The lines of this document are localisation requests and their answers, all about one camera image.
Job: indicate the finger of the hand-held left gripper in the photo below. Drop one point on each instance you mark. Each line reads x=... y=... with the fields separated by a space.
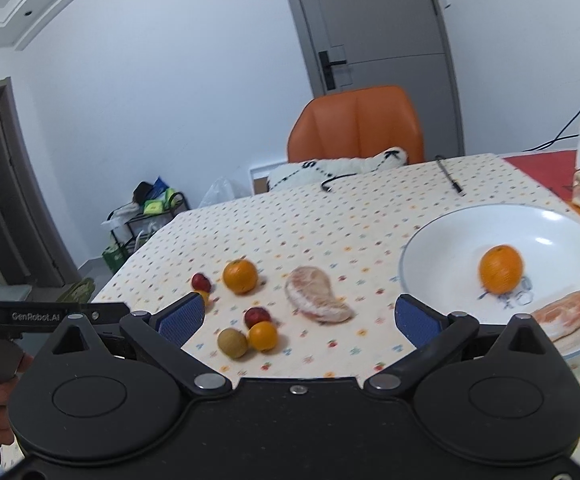
x=112 y=310

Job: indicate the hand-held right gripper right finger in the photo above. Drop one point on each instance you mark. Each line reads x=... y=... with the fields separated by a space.
x=417 y=321

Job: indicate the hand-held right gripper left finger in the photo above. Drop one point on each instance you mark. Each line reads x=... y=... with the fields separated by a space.
x=182 y=319

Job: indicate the small yellow fruit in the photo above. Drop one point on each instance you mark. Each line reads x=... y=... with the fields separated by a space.
x=205 y=299

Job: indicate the small red fruit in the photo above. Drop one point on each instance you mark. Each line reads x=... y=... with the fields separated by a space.
x=256 y=316
x=201 y=282

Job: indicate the brown kiwi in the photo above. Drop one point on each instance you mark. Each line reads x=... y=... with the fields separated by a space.
x=232 y=343

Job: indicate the large orange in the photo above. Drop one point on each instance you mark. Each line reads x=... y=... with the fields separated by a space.
x=240 y=276
x=501 y=269

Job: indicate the white plate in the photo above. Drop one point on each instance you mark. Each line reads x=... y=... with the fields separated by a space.
x=449 y=255

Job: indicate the small orange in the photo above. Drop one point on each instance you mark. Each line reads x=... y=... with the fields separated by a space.
x=263 y=336

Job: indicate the peeled pomelo segment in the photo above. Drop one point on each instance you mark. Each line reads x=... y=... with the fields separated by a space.
x=564 y=312
x=315 y=295

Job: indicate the grey cushion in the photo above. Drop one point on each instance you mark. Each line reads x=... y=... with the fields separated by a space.
x=2 y=292

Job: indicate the green cushion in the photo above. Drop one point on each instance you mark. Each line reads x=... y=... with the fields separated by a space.
x=77 y=291

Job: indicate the green bag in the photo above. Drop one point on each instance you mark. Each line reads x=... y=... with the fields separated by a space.
x=115 y=255

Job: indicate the black shelf cart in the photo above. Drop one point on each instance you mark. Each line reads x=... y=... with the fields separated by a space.
x=135 y=220

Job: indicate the green packet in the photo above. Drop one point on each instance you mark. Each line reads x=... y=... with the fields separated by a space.
x=154 y=206

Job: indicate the floral tablecloth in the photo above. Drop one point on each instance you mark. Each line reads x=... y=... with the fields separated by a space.
x=349 y=230

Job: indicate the translucent plastic bag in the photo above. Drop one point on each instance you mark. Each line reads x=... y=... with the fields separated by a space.
x=217 y=192

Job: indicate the white framed board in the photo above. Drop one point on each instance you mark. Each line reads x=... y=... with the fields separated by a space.
x=259 y=175

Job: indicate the white pillow black pattern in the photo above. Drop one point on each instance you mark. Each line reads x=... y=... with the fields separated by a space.
x=320 y=170

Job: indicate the red cloth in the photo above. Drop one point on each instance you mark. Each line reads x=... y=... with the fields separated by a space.
x=544 y=172

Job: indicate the orange chair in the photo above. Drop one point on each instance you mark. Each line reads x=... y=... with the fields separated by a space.
x=354 y=125

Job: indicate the grey door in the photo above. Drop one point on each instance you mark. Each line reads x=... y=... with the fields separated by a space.
x=384 y=20

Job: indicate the dark doorway frame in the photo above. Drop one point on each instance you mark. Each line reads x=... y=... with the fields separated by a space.
x=12 y=160

